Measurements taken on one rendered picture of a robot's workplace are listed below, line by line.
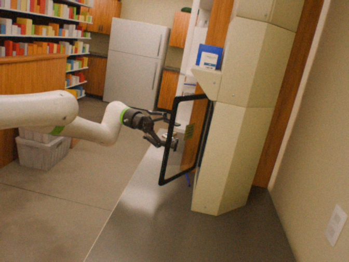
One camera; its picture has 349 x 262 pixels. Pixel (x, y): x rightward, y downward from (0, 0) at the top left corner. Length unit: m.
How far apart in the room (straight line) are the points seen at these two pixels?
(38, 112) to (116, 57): 5.34
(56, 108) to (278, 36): 0.80
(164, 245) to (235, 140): 0.46
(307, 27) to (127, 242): 1.18
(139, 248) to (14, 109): 0.57
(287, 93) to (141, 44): 4.85
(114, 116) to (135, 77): 4.76
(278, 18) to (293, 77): 0.44
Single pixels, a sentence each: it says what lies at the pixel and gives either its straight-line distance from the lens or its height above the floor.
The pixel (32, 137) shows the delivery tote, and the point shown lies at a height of 0.37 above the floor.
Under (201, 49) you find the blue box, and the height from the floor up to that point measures 1.58.
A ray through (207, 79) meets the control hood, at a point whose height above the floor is 1.48.
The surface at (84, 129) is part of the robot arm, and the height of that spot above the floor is 1.16.
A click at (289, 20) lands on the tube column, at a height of 1.74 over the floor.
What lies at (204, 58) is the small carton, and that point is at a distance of 1.11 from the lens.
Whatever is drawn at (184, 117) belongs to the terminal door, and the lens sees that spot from 1.19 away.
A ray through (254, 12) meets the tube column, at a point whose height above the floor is 1.73.
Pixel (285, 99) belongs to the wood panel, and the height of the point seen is 1.42.
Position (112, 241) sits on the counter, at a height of 0.94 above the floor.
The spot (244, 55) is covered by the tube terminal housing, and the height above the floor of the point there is 1.59.
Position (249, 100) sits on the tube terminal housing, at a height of 1.44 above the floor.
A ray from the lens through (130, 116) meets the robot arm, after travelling 1.33.
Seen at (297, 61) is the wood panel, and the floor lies 1.61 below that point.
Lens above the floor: 1.60
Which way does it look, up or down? 18 degrees down
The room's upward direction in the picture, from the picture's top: 11 degrees clockwise
